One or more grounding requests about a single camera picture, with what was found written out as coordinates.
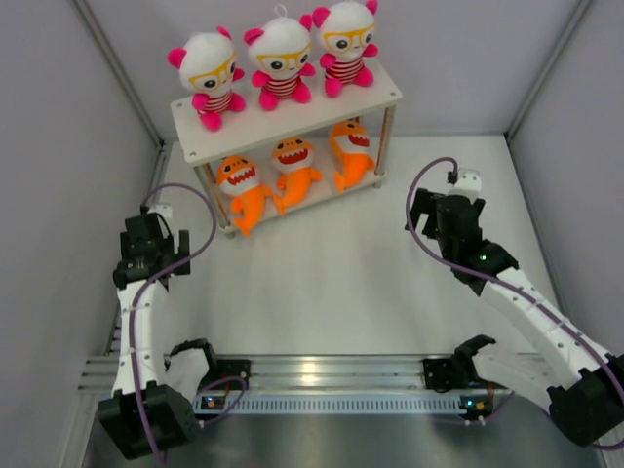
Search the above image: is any orange shark plush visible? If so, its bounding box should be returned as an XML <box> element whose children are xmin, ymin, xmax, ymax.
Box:
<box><xmin>216</xmin><ymin>155</ymin><xmax>273</xmax><ymax>237</ymax></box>
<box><xmin>271</xmin><ymin>136</ymin><xmax>323</xmax><ymax>216</ymax></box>
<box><xmin>329</xmin><ymin>120</ymin><xmax>375</xmax><ymax>193</ymax></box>

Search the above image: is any white pink striped plush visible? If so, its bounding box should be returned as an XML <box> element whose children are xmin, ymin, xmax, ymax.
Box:
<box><xmin>167</xmin><ymin>25</ymin><xmax>247</xmax><ymax>132</ymax></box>
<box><xmin>312</xmin><ymin>1</ymin><xmax>379</xmax><ymax>98</ymax></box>
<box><xmin>243</xmin><ymin>14</ymin><xmax>316</xmax><ymax>111</ymax></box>

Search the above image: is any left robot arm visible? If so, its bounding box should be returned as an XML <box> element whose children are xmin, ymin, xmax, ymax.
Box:
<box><xmin>97</xmin><ymin>213</ymin><xmax>220</xmax><ymax>460</ymax></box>

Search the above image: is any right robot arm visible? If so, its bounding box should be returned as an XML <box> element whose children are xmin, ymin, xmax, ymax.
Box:
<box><xmin>406</xmin><ymin>188</ymin><xmax>623</xmax><ymax>451</ymax></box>

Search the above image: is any white two-tier shelf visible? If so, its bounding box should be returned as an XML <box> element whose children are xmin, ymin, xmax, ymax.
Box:
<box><xmin>171</xmin><ymin>58</ymin><xmax>403</xmax><ymax>238</ymax></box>

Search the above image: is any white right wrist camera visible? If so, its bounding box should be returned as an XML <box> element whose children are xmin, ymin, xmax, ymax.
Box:
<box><xmin>448</xmin><ymin>168</ymin><xmax>483</xmax><ymax>203</ymax></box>

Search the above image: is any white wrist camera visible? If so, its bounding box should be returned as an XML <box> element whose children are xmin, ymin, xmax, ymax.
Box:
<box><xmin>448</xmin><ymin>168</ymin><xmax>483</xmax><ymax>203</ymax></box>
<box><xmin>146</xmin><ymin>203</ymin><xmax>174</xmax><ymax>220</ymax></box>

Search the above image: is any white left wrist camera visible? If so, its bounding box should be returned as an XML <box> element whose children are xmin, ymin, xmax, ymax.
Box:
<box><xmin>146</xmin><ymin>203</ymin><xmax>174</xmax><ymax>220</ymax></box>

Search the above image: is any grey slotted cable duct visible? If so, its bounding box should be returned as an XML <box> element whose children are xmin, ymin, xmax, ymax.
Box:
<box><xmin>193</xmin><ymin>392</ymin><xmax>493</xmax><ymax>417</ymax></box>

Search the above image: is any aluminium mounting rail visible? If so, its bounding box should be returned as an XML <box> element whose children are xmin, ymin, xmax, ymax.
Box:
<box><xmin>77</xmin><ymin>354</ymin><xmax>552</xmax><ymax>392</ymax></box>

